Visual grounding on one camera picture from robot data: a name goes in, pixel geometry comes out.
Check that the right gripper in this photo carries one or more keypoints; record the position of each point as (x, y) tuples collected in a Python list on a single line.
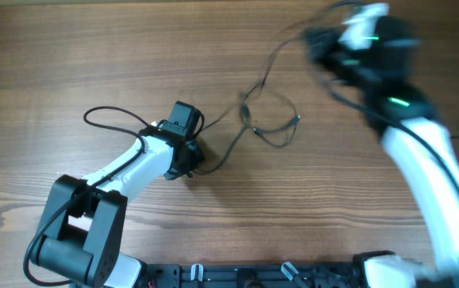
[(318, 41)]

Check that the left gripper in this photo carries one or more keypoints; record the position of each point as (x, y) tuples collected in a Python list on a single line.
[(197, 158)]

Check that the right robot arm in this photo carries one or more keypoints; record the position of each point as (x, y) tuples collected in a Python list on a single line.
[(374, 56)]

